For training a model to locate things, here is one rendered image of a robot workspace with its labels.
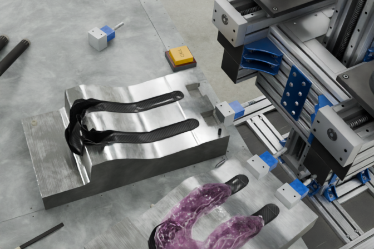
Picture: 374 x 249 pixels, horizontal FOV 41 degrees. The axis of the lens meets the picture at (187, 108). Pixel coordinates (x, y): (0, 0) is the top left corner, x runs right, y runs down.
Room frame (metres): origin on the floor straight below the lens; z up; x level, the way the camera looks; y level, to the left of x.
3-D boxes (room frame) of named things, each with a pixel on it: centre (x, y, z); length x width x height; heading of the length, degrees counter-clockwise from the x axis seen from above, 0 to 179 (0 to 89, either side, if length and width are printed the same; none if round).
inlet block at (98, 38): (1.25, 0.28, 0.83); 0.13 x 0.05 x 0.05; 143
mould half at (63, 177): (0.83, 0.16, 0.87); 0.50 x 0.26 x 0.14; 117
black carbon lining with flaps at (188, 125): (0.83, 0.14, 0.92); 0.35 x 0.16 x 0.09; 117
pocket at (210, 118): (0.88, -0.07, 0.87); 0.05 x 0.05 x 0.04; 27
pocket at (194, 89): (0.97, -0.02, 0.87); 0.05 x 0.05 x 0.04; 27
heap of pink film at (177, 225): (0.56, -0.08, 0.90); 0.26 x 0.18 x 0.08; 135
